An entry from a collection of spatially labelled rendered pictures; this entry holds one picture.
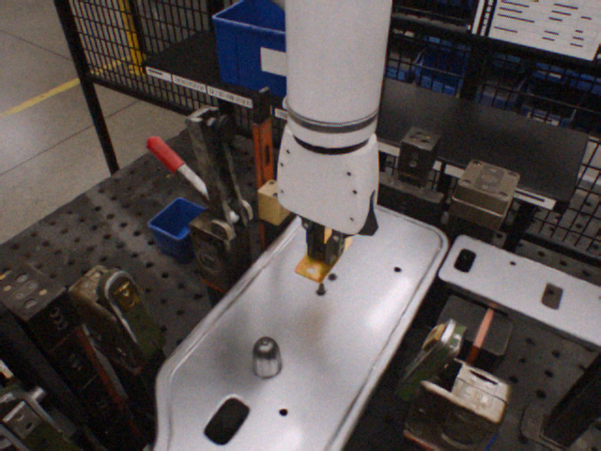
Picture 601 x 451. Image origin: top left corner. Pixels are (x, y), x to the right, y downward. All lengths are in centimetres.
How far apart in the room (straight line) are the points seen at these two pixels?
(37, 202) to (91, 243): 141
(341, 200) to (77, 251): 83
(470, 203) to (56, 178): 227
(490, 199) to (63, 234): 96
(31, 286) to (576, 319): 64
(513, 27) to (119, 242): 92
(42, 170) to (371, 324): 238
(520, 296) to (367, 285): 20
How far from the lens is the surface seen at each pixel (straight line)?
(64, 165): 279
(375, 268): 67
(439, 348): 48
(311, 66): 40
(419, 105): 97
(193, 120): 56
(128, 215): 125
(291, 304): 62
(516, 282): 71
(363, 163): 45
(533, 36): 96
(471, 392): 54
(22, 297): 55
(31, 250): 126
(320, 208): 49
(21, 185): 276
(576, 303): 72
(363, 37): 39
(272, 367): 55
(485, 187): 75
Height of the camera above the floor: 150
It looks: 44 degrees down
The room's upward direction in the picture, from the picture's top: straight up
